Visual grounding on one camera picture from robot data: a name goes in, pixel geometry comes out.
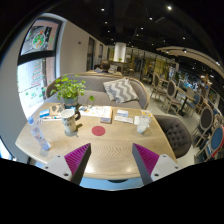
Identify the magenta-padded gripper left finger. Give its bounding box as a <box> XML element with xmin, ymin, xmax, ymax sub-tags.
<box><xmin>42</xmin><ymin>143</ymin><xmax>92</xmax><ymax>186</ymax></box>

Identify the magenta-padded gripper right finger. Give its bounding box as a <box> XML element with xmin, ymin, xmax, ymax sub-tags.
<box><xmin>131</xmin><ymin>143</ymin><xmax>183</xmax><ymax>186</ymax></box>

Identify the clear blue-capped water bottle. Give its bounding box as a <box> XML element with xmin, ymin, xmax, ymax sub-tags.
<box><xmin>27</xmin><ymin>116</ymin><xmax>52</xmax><ymax>152</ymax></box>

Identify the clear plastic cup with straw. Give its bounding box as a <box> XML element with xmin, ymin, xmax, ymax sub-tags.
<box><xmin>136</xmin><ymin>111</ymin><xmax>153</xmax><ymax>135</ymax></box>

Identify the flat round red coaster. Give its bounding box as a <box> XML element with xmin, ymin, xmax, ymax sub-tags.
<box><xmin>91</xmin><ymin>125</ymin><xmax>107</xmax><ymax>137</ymax></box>

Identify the dark grey tufted chair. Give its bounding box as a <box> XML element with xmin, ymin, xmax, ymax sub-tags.
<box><xmin>153</xmin><ymin>114</ymin><xmax>194</xmax><ymax>159</ymax></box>

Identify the white mug with black print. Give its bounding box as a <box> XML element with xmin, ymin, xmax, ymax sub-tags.
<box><xmin>60</xmin><ymin>108</ymin><xmax>82</xmax><ymax>136</ymax></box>

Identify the yellow table card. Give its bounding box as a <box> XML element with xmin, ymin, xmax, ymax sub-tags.
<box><xmin>140</xmin><ymin>109</ymin><xmax>154</xmax><ymax>118</ymax></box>

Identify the illustrated menu leaflet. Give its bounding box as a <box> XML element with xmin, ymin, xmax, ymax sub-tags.
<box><xmin>79</xmin><ymin>105</ymin><xmax>104</xmax><ymax>118</ymax></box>

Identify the flat blue white box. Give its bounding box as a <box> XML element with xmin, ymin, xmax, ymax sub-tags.
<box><xmin>39</xmin><ymin>109</ymin><xmax>51</xmax><ymax>119</ymax></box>

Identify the green potted plant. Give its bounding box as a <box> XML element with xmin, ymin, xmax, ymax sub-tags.
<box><xmin>49</xmin><ymin>73</ymin><xmax>95</xmax><ymax>108</ymax></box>

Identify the group of wooden dining chairs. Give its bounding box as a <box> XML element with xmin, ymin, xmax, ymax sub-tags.
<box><xmin>149</xmin><ymin>71</ymin><xmax>224</xmax><ymax>161</ymax></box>

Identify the grey white chevron cushion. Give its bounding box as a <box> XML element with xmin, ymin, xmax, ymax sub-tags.
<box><xmin>102</xmin><ymin>77</ymin><xmax>140</xmax><ymax>104</ymax></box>

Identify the grey curved sofa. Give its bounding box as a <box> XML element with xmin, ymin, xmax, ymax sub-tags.
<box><xmin>44</xmin><ymin>73</ymin><xmax>150</xmax><ymax>110</ymax></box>

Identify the window with festive decals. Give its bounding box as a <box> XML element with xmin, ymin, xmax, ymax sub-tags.
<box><xmin>16</xmin><ymin>16</ymin><xmax>64</xmax><ymax>119</ymax></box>

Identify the person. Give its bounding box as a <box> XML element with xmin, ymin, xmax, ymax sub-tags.
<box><xmin>94</xmin><ymin>60</ymin><xmax>113</xmax><ymax>74</ymax></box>

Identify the white round pillar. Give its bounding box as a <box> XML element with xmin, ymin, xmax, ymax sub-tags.
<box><xmin>113</xmin><ymin>41</ymin><xmax>128</xmax><ymax>63</ymax></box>

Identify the group of ceiling lights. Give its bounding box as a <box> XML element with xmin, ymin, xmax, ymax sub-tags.
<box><xmin>99</xmin><ymin>4</ymin><xmax>221</xmax><ymax>68</ymax></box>

